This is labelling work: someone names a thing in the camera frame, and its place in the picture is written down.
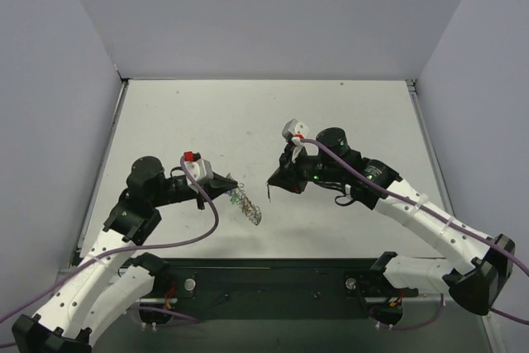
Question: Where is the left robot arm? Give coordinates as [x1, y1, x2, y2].
[12, 151, 238, 352]

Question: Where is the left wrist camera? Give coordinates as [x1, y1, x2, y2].
[180, 150, 214, 188]

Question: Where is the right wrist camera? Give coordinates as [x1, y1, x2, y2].
[282, 118, 309, 164]

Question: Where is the purple cable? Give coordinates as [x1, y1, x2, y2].
[0, 156, 220, 325]
[295, 137, 529, 322]

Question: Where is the key with black tag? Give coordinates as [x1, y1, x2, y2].
[266, 182, 271, 203]

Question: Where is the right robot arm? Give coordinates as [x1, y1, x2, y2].
[267, 119, 515, 316]

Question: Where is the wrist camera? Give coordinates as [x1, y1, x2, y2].
[282, 118, 309, 164]
[180, 150, 214, 188]

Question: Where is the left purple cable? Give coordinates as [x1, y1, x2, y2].
[0, 156, 220, 325]

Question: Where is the metal keyring disc with rings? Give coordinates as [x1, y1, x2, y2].
[227, 184, 262, 226]

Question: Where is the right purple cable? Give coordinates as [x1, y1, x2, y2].
[295, 137, 529, 322]

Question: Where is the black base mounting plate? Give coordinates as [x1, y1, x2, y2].
[130, 259, 418, 327]

